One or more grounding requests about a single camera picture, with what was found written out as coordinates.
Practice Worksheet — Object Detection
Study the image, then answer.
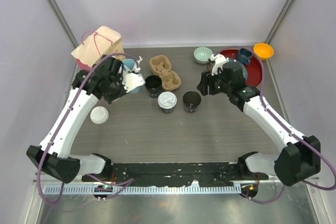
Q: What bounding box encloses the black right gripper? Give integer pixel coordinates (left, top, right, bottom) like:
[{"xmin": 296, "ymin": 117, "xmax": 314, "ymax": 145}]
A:
[{"xmin": 197, "ymin": 66, "xmax": 232, "ymax": 96}]

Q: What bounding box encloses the black paper coffee cup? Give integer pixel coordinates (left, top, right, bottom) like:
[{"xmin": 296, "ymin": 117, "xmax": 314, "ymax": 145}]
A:
[{"xmin": 183, "ymin": 91, "xmax": 202, "ymax": 113}]

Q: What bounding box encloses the single white cup lid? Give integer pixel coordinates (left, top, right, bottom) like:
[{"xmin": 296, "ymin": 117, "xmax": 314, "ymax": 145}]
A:
[{"xmin": 157, "ymin": 91, "xmax": 177, "ymax": 105}]

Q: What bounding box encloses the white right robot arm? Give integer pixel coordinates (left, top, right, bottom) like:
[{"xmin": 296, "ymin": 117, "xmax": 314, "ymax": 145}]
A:
[{"xmin": 197, "ymin": 62, "xmax": 321, "ymax": 186}]

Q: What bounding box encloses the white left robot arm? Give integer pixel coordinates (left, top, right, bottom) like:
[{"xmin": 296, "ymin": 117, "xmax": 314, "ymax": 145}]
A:
[{"xmin": 26, "ymin": 56, "xmax": 125, "ymax": 184}]

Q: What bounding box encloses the dark blue ceramic plate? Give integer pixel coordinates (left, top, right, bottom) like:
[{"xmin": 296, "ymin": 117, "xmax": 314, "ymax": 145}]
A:
[{"xmin": 228, "ymin": 58, "xmax": 248, "ymax": 81}]

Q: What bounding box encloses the light blue straw cup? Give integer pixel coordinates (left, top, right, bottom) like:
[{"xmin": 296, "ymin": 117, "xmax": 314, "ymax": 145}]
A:
[{"xmin": 122, "ymin": 59, "xmax": 143, "ymax": 93}]

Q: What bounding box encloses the red round tray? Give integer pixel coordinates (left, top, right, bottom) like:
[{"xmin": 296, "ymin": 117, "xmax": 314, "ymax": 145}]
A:
[{"xmin": 219, "ymin": 48, "xmax": 263, "ymax": 87}]

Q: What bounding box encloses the dark blue ceramic mug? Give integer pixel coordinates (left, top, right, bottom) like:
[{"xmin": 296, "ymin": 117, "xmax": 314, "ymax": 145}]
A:
[{"xmin": 236, "ymin": 48, "xmax": 253, "ymax": 66}]

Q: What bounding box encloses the pink kraft paper bag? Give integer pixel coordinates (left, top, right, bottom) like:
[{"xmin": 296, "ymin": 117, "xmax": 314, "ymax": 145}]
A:
[{"xmin": 71, "ymin": 26, "xmax": 124, "ymax": 70}]

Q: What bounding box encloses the mint green ceramic bowl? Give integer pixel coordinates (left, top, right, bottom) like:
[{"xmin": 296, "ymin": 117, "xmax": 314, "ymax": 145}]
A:
[{"xmin": 193, "ymin": 47, "xmax": 213, "ymax": 65}]

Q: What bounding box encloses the orange bowl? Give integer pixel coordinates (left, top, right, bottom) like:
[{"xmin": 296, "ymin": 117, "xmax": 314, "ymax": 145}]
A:
[{"xmin": 253, "ymin": 43, "xmax": 274, "ymax": 61}]

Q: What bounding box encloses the brown cardboard cup carrier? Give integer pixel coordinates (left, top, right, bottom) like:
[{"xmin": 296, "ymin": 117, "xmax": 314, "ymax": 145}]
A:
[{"xmin": 150, "ymin": 55, "xmax": 181, "ymax": 91}]

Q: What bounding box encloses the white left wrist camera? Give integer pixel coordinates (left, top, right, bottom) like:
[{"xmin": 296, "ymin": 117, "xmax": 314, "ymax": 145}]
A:
[{"xmin": 122, "ymin": 73, "xmax": 145, "ymax": 93}]

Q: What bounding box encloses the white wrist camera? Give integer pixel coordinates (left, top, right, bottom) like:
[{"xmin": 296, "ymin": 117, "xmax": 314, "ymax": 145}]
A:
[
  {"xmin": 122, "ymin": 73, "xmax": 145, "ymax": 93},
  {"xmin": 209, "ymin": 54, "xmax": 228, "ymax": 76}
]

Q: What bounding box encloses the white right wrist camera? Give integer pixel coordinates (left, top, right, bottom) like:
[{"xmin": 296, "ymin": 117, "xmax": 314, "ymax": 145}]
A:
[{"xmin": 209, "ymin": 54, "xmax": 228, "ymax": 76}]

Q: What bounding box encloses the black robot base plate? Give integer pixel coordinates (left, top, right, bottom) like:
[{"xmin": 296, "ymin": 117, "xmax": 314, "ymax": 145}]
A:
[{"xmin": 80, "ymin": 162, "xmax": 270, "ymax": 187}]

